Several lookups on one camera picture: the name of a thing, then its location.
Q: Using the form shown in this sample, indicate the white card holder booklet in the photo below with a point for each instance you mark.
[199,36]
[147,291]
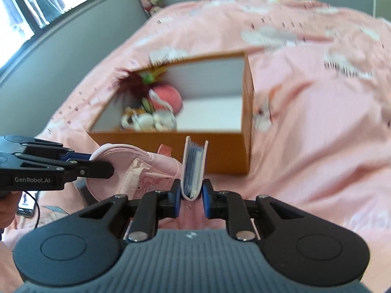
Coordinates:
[194,164]

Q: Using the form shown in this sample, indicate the person's left hand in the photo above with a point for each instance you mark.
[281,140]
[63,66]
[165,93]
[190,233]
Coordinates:
[7,210]

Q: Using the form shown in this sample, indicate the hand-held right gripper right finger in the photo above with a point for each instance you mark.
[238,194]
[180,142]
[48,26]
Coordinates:
[207,201]

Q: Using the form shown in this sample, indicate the red feather toy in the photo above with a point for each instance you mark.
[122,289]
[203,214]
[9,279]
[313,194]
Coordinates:
[131,85]

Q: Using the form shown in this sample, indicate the smartphone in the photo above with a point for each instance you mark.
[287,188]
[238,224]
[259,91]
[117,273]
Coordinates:
[26,210]

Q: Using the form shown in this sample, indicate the pink plush ball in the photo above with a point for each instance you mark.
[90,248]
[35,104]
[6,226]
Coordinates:
[168,97]

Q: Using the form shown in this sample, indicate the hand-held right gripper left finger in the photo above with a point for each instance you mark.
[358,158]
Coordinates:
[176,201]

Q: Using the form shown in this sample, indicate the white crochet bunny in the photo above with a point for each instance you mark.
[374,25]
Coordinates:
[158,122]

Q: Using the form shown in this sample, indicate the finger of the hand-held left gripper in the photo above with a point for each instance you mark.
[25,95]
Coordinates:
[76,157]
[94,169]

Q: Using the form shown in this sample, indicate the pink cloud print blanket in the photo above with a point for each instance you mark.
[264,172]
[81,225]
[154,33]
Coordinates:
[305,128]

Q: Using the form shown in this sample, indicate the orange cardboard box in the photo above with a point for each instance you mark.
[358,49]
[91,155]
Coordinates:
[226,155]

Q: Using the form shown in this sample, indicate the window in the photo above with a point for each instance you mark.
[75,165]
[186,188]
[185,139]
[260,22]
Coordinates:
[30,3]

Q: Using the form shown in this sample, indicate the pink pouch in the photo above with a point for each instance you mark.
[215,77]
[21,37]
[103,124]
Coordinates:
[122,158]

